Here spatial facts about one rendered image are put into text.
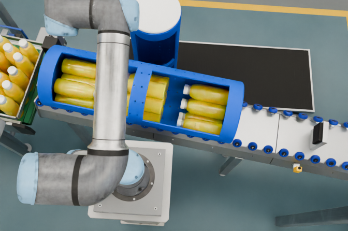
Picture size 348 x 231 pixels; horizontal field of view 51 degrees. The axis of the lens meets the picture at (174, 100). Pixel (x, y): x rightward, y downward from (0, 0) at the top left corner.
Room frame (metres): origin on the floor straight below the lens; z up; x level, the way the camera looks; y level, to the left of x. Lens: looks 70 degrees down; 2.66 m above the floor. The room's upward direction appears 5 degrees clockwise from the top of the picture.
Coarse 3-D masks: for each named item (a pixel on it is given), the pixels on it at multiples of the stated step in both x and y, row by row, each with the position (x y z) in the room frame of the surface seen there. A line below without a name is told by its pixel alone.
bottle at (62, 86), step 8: (56, 80) 0.60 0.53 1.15; (64, 80) 0.61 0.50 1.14; (56, 88) 0.56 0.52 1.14; (64, 88) 0.57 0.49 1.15; (72, 88) 0.57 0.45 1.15; (80, 88) 0.57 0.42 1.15; (88, 88) 0.58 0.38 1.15; (72, 96) 0.54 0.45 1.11; (80, 96) 0.54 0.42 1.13; (88, 96) 0.54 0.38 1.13
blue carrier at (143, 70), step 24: (72, 48) 0.75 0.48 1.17; (48, 72) 0.60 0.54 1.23; (144, 72) 0.64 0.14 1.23; (168, 72) 0.66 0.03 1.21; (192, 72) 0.69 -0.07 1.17; (48, 96) 0.52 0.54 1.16; (144, 96) 0.54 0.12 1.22; (168, 96) 0.64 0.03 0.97; (240, 96) 0.57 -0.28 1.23; (144, 120) 0.46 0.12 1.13; (168, 120) 0.52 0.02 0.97
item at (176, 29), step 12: (180, 24) 1.08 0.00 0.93; (132, 36) 1.01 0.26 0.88; (144, 36) 0.95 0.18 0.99; (156, 36) 0.95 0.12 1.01; (168, 36) 0.98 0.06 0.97; (144, 48) 1.19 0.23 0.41; (156, 48) 1.22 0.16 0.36; (168, 48) 1.20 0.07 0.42; (144, 60) 1.18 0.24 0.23; (156, 60) 1.22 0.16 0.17; (168, 60) 1.20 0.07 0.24
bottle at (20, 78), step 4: (20, 72) 0.66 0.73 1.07; (12, 76) 0.63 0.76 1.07; (16, 76) 0.63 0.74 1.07; (20, 76) 0.64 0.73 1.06; (24, 76) 0.65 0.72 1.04; (12, 80) 0.62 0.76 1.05; (16, 80) 0.62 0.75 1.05; (20, 80) 0.62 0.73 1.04; (24, 80) 0.63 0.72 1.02; (28, 80) 0.65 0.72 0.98; (20, 84) 0.62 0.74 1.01; (24, 84) 0.62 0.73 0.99; (32, 84) 0.65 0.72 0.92; (24, 88) 0.62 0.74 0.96; (32, 88) 0.64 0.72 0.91
